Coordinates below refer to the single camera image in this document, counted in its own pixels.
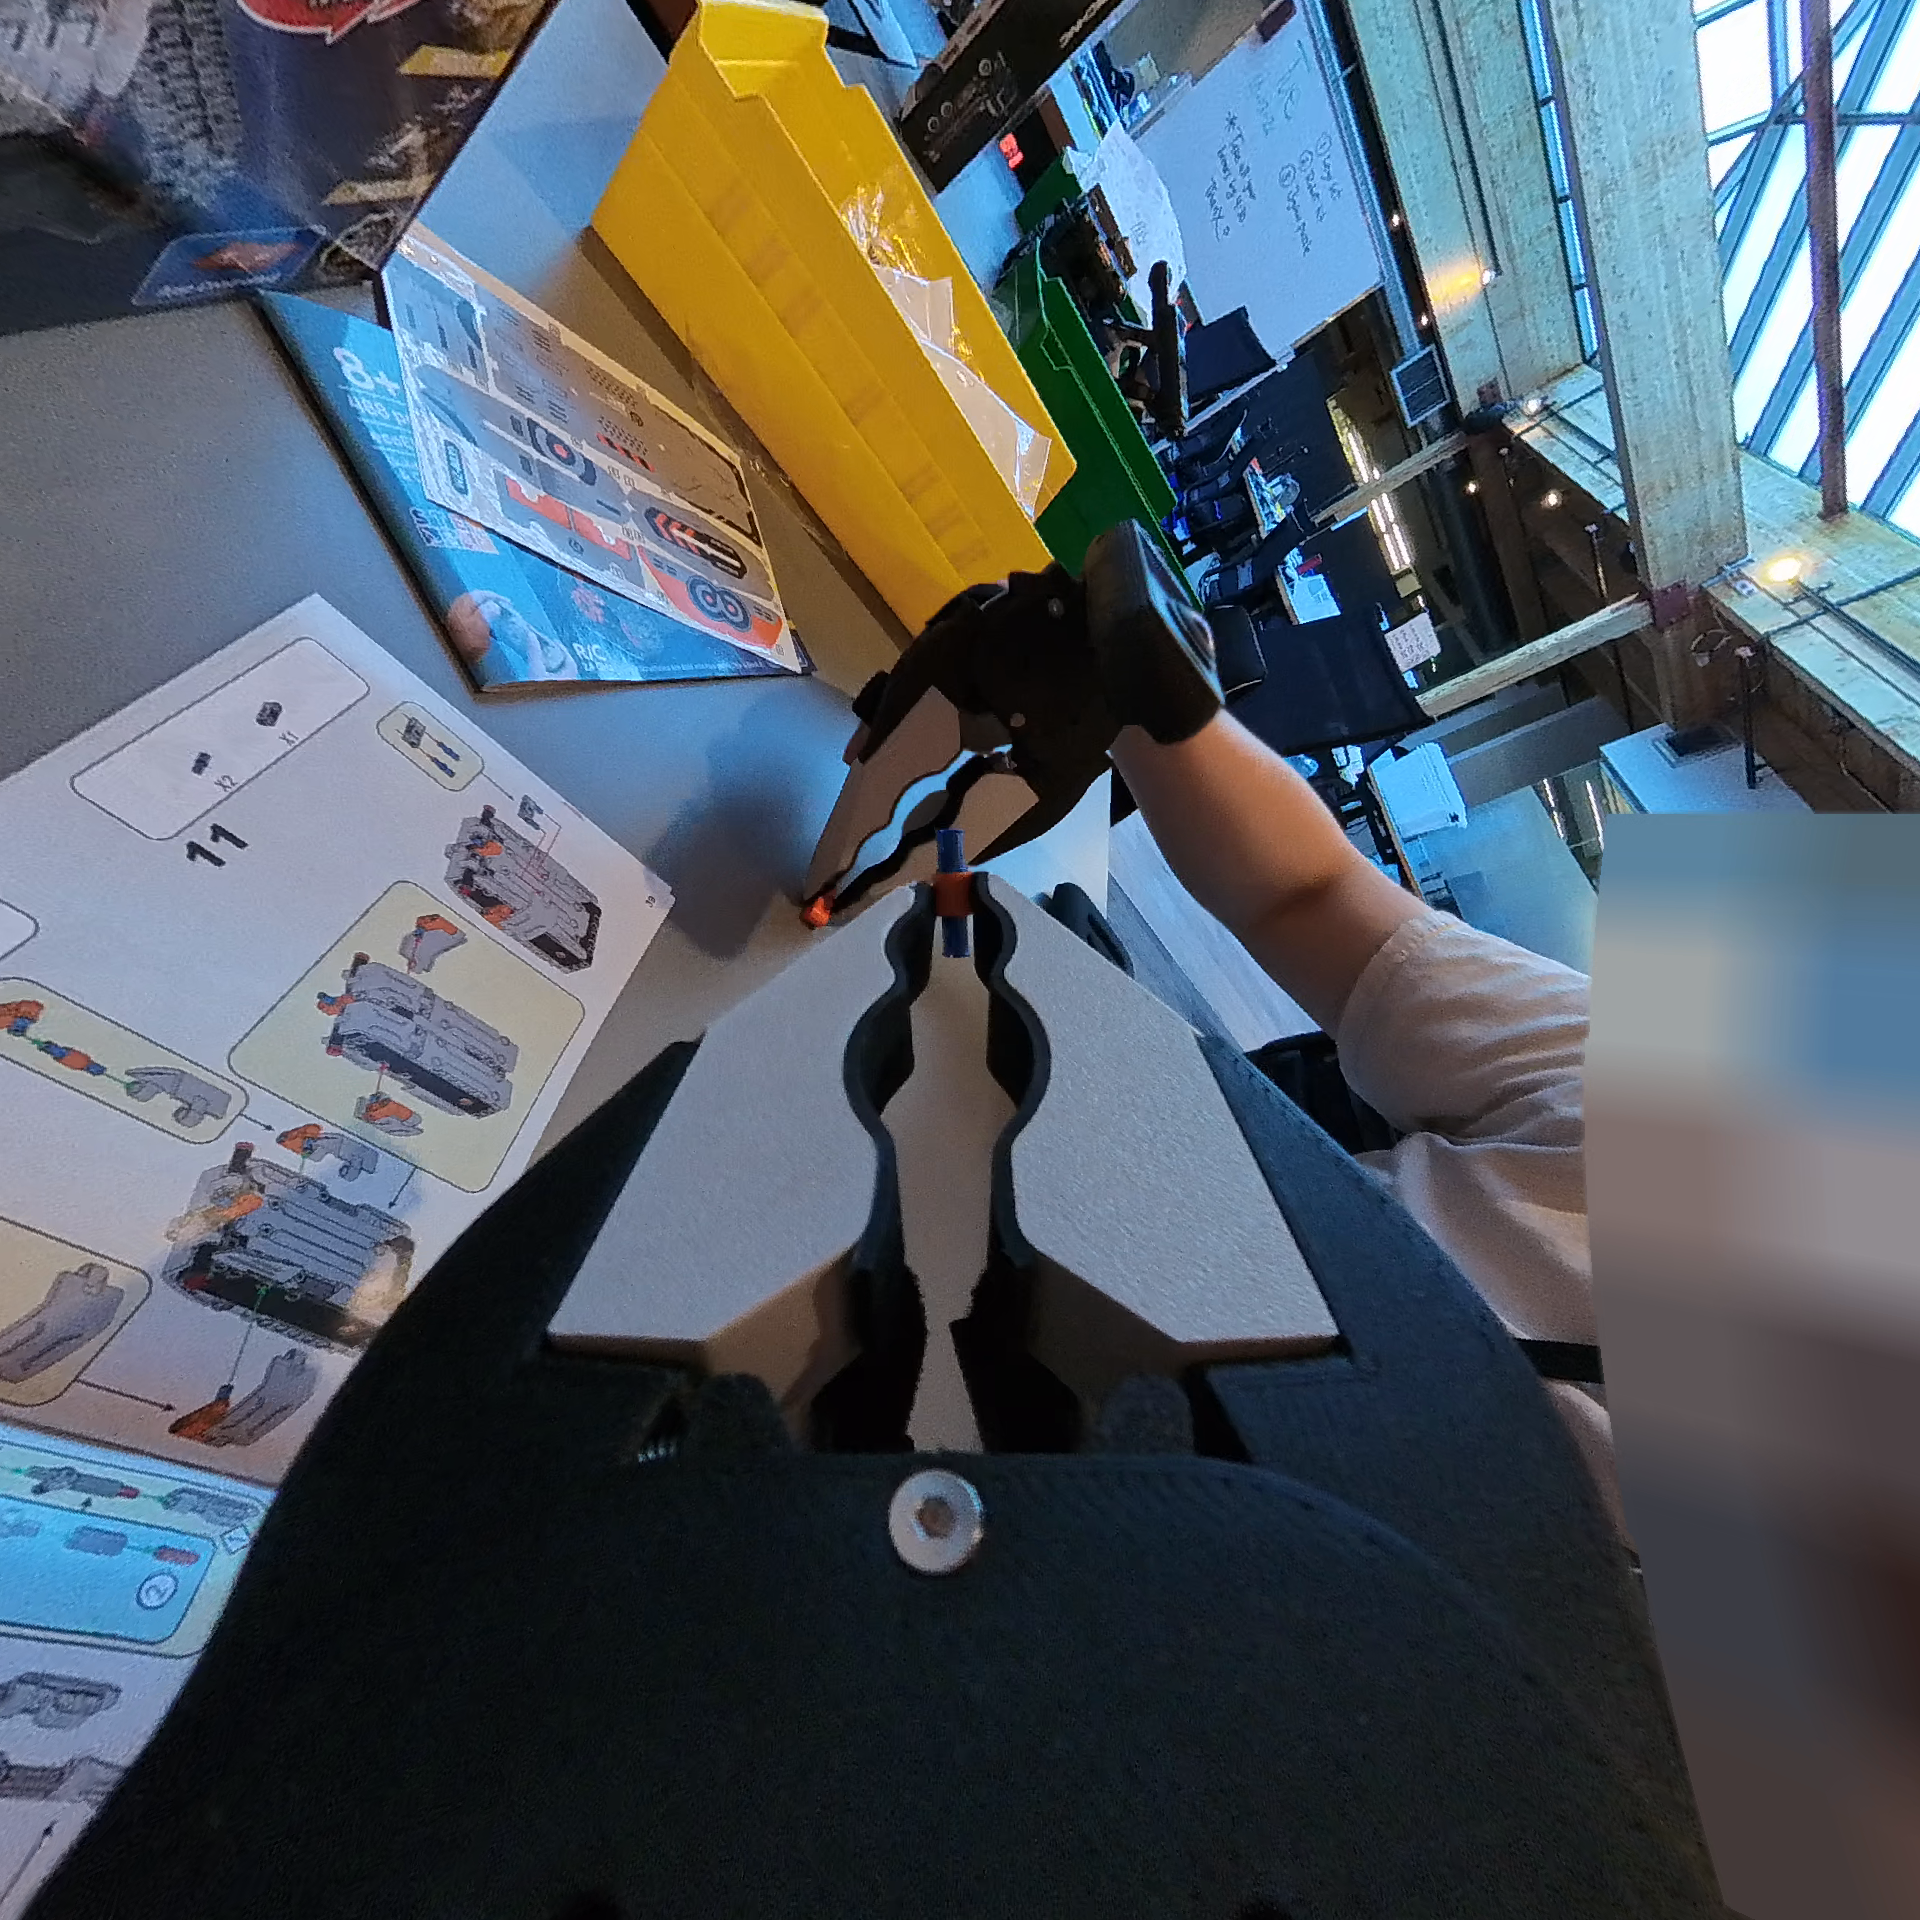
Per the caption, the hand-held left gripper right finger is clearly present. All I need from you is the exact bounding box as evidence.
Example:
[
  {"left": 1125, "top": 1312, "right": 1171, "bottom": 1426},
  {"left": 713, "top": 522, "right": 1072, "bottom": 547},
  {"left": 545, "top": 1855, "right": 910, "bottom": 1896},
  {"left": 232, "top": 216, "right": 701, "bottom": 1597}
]
[{"left": 960, "top": 876, "right": 1343, "bottom": 1453}]

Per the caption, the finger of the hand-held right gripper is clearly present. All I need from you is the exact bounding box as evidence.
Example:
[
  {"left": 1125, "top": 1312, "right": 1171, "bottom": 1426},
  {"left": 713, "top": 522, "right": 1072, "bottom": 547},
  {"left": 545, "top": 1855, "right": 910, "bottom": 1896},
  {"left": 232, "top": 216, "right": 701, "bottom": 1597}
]
[
  {"left": 829, "top": 767, "right": 1055, "bottom": 914},
  {"left": 803, "top": 692, "right": 981, "bottom": 909}
]

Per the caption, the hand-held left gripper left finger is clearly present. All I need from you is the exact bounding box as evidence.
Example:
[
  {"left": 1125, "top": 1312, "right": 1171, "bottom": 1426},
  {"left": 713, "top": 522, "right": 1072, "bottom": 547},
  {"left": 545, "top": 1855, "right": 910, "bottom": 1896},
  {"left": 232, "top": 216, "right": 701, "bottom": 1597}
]
[{"left": 547, "top": 884, "right": 924, "bottom": 1449}]

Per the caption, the person's right forearm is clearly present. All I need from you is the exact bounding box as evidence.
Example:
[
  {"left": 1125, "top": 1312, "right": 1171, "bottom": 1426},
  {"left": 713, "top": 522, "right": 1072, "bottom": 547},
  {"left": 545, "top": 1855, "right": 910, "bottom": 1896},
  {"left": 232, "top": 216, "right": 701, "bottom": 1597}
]
[{"left": 1110, "top": 707, "right": 1442, "bottom": 1039}]

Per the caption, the grey desk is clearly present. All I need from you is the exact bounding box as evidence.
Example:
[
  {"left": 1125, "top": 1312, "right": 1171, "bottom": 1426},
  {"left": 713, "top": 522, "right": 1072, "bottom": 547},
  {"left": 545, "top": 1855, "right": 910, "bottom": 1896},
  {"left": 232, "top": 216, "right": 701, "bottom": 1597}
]
[{"left": 0, "top": 92, "right": 1144, "bottom": 1201}]

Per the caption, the green plastic bin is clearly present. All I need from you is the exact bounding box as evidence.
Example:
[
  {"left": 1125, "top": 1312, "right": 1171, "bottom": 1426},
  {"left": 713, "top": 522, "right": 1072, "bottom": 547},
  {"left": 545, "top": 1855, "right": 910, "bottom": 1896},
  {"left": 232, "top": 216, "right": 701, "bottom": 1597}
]
[{"left": 995, "top": 250, "right": 1189, "bottom": 589}]

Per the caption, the black office chair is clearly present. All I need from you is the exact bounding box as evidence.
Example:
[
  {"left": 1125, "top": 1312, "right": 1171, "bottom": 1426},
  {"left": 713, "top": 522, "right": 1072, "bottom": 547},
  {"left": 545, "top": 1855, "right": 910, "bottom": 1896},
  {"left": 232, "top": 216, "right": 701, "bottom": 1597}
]
[{"left": 1209, "top": 593, "right": 1451, "bottom": 751}]

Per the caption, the clear plastic bag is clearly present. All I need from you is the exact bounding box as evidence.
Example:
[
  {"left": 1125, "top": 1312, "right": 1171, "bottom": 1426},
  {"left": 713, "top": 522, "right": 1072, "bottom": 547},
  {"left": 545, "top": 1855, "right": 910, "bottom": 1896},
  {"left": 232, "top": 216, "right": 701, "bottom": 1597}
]
[{"left": 838, "top": 181, "right": 1052, "bottom": 519}]

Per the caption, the person's pale shirt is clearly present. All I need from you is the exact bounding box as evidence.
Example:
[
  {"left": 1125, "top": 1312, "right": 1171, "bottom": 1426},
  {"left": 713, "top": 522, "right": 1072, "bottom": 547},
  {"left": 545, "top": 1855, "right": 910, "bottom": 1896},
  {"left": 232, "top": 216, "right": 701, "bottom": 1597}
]
[{"left": 1334, "top": 909, "right": 1613, "bottom": 1502}]

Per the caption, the orange grey sticker sheet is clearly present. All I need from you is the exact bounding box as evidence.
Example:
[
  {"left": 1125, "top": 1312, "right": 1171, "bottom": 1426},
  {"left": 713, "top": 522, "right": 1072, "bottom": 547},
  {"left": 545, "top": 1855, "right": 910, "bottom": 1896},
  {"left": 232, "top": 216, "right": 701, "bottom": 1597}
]
[{"left": 374, "top": 224, "right": 799, "bottom": 672}]

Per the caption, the yellow plastic bin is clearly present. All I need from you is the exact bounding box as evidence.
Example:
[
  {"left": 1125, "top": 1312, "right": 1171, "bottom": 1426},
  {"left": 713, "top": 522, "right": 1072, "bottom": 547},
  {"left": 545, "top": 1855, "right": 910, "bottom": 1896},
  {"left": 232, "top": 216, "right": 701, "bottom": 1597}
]
[{"left": 588, "top": 0, "right": 1080, "bottom": 639}]

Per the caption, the whiteboard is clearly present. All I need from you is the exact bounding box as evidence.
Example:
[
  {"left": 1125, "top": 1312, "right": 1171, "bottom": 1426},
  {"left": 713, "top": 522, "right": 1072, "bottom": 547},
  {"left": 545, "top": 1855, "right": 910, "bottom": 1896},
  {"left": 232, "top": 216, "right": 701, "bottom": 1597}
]
[{"left": 1125, "top": 7, "right": 1387, "bottom": 323}]

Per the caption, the long black cardboard box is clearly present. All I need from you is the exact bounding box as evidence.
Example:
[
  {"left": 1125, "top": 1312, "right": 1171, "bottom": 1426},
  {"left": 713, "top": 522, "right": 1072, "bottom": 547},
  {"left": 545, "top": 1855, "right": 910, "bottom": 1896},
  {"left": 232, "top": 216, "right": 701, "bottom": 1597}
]
[{"left": 898, "top": 0, "right": 1144, "bottom": 195}]

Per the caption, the open white instruction booklet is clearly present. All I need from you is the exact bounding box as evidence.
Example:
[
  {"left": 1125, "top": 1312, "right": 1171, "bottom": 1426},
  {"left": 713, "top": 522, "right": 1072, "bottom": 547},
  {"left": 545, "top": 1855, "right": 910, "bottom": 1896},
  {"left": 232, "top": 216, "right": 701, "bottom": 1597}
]
[{"left": 0, "top": 593, "right": 677, "bottom": 1907}]

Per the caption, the blue cover booklet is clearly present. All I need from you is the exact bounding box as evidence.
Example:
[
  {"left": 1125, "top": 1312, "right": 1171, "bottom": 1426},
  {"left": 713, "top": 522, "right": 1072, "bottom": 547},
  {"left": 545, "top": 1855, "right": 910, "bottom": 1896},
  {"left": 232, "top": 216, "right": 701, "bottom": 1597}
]
[{"left": 255, "top": 286, "right": 817, "bottom": 699}]

